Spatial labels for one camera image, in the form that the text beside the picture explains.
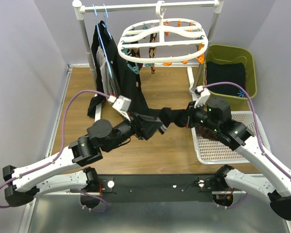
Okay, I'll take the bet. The white clothes rack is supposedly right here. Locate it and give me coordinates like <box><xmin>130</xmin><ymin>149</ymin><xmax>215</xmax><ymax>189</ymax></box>
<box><xmin>72</xmin><ymin>0</ymin><xmax>223</xmax><ymax>117</ymax></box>

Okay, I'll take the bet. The white round clip hanger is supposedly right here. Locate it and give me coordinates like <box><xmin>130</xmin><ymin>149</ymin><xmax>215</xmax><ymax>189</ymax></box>
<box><xmin>117</xmin><ymin>0</ymin><xmax>209</xmax><ymax>64</ymax></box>

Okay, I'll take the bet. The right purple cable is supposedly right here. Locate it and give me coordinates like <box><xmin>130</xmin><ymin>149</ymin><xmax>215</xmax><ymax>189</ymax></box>
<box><xmin>203</xmin><ymin>82</ymin><xmax>291</xmax><ymax>187</ymax></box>

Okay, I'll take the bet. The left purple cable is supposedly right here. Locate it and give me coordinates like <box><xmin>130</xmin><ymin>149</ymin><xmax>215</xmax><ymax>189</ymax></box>
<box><xmin>0</xmin><ymin>89</ymin><xmax>112</xmax><ymax>209</ymax></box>

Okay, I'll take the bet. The green laundry bin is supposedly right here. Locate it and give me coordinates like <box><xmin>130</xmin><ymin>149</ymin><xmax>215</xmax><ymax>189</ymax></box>
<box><xmin>200</xmin><ymin>44</ymin><xmax>258</xmax><ymax>111</ymax></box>

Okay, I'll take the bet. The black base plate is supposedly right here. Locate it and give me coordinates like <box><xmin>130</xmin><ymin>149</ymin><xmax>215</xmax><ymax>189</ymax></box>
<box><xmin>98</xmin><ymin>174</ymin><xmax>228</xmax><ymax>203</ymax></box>

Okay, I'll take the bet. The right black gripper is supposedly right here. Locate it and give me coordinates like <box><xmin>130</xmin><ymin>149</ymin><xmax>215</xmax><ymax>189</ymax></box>
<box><xmin>176</xmin><ymin>100</ymin><xmax>220</xmax><ymax>133</ymax></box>

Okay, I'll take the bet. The aluminium frame rail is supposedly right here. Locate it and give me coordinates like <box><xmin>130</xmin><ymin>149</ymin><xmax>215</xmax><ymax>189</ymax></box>
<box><xmin>18</xmin><ymin>65</ymin><xmax>75</xmax><ymax>233</ymax></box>

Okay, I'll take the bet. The black cloth in bin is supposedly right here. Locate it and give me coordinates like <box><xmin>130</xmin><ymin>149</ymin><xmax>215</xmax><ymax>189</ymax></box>
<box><xmin>205</xmin><ymin>61</ymin><xmax>246</xmax><ymax>98</ymax></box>

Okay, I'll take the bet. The black hanging garment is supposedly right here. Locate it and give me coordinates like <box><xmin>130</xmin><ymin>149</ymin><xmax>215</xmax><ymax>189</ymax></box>
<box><xmin>91</xmin><ymin>21</ymin><xmax>161</xmax><ymax>117</ymax></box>

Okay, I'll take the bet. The white perforated basket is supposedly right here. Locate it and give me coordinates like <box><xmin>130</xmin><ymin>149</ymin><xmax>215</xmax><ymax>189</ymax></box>
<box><xmin>190</xmin><ymin>111</ymin><xmax>272</xmax><ymax>165</ymax></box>

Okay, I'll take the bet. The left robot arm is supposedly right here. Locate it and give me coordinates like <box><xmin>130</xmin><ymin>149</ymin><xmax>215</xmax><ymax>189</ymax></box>
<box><xmin>2</xmin><ymin>113</ymin><xmax>162</xmax><ymax>207</ymax></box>

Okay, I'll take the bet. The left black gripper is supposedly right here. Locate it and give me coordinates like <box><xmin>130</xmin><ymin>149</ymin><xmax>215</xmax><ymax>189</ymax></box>
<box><xmin>104</xmin><ymin>109</ymin><xmax>163</xmax><ymax>153</ymax></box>

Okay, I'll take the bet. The purple cable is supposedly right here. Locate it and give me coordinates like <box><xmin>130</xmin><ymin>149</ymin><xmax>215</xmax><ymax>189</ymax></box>
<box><xmin>203</xmin><ymin>82</ymin><xmax>291</xmax><ymax>187</ymax></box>
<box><xmin>0</xmin><ymin>89</ymin><xmax>112</xmax><ymax>209</ymax></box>

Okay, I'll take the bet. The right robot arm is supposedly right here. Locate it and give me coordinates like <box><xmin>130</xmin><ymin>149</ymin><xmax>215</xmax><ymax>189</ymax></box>
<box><xmin>185</xmin><ymin>97</ymin><xmax>291</xmax><ymax>221</ymax></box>

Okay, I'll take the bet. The argyle brown sock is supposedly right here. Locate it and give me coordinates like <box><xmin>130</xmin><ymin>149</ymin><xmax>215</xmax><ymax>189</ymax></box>
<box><xmin>129</xmin><ymin>48</ymin><xmax>141</xmax><ymax>58</ymax></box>
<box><xmin>148</xmin><ymin>33</ymin><xmax>157</xmax><ymax>74</ymax></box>

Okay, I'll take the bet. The blue wire hanger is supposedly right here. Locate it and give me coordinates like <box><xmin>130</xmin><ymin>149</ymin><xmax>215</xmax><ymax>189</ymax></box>
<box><xmin>92</xmin><ymin>3</ymin><xmax>114</xmax><ymax>66</ymax></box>

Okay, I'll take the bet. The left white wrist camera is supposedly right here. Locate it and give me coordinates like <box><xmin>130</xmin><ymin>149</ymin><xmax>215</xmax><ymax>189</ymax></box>
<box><xmin>107</xmin><ymin>95</ymin><xmax>131</xmax><ymax>121</ymax></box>

